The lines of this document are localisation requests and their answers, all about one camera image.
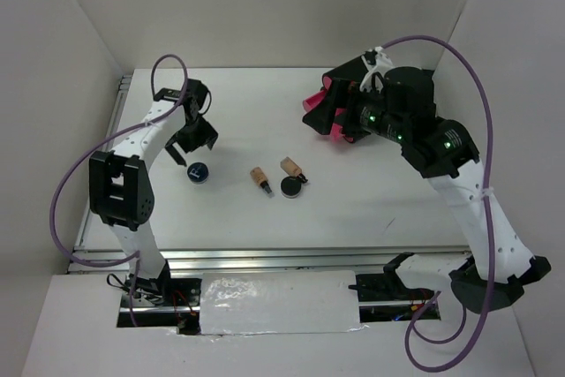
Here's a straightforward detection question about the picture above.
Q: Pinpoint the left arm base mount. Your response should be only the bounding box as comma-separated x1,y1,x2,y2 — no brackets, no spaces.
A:
106,273,202,336

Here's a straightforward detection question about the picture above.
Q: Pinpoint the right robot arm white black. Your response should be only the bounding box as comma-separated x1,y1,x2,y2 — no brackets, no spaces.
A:
303,66,551,313

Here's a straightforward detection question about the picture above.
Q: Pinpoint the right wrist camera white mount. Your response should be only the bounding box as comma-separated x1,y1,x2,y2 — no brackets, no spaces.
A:
360,46,395,90

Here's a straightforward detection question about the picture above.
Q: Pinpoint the aluminium rail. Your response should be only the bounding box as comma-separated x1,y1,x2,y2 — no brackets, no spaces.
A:
73,75,133,249
66,247,476,274

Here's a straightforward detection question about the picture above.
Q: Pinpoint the beige foundation bottle left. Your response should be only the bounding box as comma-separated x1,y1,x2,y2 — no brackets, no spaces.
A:
250,167,273,196

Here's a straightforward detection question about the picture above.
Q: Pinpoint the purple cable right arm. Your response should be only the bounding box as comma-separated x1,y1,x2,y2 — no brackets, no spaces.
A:
379,34,494,372

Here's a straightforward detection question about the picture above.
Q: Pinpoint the navy round powder jar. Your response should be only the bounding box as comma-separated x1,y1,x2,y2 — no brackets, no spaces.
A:
186,162,209,185

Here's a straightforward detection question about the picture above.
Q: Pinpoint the aluminium left rail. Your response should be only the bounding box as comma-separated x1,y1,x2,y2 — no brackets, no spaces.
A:
73,75,133,249

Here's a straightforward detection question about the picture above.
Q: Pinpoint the pink drawer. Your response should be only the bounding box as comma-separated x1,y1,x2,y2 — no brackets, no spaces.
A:
329,108,353,143
302,88,328,113

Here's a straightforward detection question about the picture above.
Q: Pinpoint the white glossy cover plate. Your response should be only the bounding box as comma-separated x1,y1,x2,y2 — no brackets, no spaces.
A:
200,270,362,336

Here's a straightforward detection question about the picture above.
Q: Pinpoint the black round compact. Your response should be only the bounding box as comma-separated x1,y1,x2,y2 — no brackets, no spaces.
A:
280,176,303,199

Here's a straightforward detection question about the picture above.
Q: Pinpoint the aluminium front rail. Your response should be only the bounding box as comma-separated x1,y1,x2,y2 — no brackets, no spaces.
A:
66,247,476,274

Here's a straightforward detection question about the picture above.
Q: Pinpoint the beige foundation tube right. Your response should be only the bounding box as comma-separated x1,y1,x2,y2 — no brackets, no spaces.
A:
280,157,308,184

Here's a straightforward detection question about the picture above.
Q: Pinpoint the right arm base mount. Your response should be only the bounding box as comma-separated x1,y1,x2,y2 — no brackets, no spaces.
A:
349,273,434,323

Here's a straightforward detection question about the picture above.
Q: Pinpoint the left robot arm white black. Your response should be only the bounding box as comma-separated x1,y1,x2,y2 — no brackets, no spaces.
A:
88,79,218,305

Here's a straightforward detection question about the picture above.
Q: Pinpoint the black drawer organizer case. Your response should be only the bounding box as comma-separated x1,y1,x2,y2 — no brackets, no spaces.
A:
322,56,372,95

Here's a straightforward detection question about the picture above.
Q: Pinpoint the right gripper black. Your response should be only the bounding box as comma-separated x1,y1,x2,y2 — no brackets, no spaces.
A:
301,76,407,142

